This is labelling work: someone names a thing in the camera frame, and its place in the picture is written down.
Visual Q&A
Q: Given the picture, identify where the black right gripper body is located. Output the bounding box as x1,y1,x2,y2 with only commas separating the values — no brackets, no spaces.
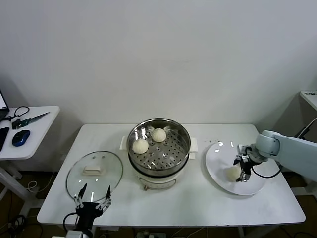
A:
238,154,254,174

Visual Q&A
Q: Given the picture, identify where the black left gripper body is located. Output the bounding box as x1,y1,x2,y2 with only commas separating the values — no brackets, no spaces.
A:
75,202,104,229

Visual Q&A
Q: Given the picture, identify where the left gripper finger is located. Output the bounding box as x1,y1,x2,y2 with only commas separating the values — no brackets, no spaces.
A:
98,185,112,211
74,183,88,208

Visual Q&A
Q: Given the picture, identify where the white steamed baozi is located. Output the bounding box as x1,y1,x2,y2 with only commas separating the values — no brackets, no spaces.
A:
226,166,242,183
151,128,166,143
132,138,149,155

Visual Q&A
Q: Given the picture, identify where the round glass pot lid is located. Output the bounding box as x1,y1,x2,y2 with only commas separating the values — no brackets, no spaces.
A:
65,150,124,201

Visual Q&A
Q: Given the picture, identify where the perforated steel steamer basket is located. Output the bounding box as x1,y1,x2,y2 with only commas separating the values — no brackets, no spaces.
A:
120,118,200,176

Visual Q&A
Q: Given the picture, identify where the large white round plate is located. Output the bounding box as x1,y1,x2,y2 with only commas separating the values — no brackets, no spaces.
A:
205,141,267,196

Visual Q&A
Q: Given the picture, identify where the cream electric cooking pot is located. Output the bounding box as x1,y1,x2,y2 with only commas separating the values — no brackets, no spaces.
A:
128,148,197,192

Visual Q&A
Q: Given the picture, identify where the grey floor power strip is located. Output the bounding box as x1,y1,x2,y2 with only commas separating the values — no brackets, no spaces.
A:
135,230,166,238

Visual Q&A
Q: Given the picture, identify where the small white side table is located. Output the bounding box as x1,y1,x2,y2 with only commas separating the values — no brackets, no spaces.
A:
0,106,60,201

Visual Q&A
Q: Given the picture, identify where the blue computer mouse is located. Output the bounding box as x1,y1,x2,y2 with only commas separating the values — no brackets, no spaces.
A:
11,129,31,147

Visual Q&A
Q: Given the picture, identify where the green pointed tool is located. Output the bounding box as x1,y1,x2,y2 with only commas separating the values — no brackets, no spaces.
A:
11,111,51,129

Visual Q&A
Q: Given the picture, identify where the white shelf board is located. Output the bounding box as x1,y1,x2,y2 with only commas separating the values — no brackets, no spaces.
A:
299,91,317,112

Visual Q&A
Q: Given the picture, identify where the black smartphone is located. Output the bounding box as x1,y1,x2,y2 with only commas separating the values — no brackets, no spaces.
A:
0,126,10,152

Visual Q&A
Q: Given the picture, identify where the black laptop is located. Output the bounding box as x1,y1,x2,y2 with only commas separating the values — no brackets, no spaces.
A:
0,89,11,122

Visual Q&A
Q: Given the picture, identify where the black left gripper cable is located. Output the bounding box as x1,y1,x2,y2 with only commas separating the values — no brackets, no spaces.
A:
63,211,80,230

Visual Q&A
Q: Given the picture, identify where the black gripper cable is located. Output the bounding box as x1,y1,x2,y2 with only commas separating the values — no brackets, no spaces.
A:
63,211,80,230
251,158,282,179

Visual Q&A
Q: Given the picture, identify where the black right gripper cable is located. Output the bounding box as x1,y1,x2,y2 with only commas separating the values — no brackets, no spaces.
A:
251,158,282,179

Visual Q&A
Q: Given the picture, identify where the white floor cable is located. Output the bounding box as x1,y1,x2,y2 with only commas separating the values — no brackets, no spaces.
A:
26,171,57,193

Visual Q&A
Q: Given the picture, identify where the white wall cable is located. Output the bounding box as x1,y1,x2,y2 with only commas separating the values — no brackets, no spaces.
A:
296,121,317,139

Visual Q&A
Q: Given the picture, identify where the black looped cable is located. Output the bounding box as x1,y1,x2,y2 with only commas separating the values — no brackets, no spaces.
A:
4,106,30,121

